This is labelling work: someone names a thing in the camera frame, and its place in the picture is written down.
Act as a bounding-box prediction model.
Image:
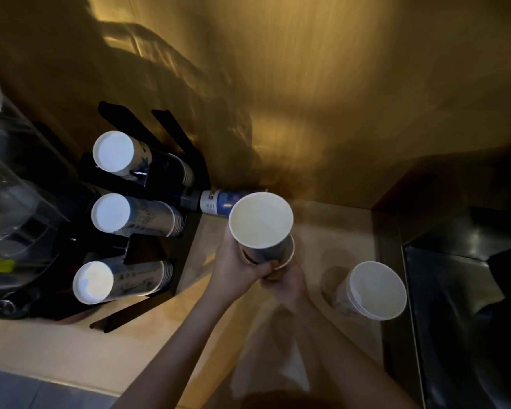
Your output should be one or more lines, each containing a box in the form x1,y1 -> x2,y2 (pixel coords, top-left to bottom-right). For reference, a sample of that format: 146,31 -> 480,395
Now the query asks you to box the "person's right hand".
260,256 -> 312,313

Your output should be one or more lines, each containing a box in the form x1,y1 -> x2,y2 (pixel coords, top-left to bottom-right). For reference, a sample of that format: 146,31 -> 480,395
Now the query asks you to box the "person's left hand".
208,228 -> 280,304

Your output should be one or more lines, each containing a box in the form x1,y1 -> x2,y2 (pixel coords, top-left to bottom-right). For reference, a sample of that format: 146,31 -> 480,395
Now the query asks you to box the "blue print paper cup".
240,234 -> 296,281
228,191 -> 294,265

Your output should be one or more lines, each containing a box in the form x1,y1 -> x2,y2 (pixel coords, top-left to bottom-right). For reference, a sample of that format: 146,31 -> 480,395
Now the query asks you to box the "person's left forearm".
111,287 -> 236,409

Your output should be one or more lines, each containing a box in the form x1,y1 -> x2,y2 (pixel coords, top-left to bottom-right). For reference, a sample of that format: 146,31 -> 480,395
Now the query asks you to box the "person's right forearm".
286,303 -> 419,409

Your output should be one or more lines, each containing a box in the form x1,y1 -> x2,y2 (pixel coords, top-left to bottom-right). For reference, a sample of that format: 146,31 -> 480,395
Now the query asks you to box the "blue and white can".
180,189 -> 258,218

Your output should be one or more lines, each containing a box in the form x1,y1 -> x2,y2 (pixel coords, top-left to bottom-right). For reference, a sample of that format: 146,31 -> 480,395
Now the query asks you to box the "stack of white paper cups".
331,261 -> 408,322

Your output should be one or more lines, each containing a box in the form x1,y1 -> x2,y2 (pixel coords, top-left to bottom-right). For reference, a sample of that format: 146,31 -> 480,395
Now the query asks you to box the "black cup holder rack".
74,100 -> 212,334

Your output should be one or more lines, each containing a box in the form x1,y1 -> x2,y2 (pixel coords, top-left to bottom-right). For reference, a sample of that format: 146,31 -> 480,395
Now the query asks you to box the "stack of printed paper cups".
92,130 -> 195,188
91,193 -> 185,238
72,260 -> 174,305

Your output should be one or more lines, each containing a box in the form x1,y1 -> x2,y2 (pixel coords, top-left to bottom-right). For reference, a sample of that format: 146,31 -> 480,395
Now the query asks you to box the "stainless steel sink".
402,206 -> 511,409

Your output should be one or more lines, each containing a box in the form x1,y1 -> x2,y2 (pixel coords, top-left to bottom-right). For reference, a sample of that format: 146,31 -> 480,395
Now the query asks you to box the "dark machine base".
0,268 -> 92,321

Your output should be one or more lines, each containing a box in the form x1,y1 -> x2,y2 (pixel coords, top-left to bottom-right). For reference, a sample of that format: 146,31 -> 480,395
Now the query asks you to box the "clear plastic container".
0,59 -> 96,290

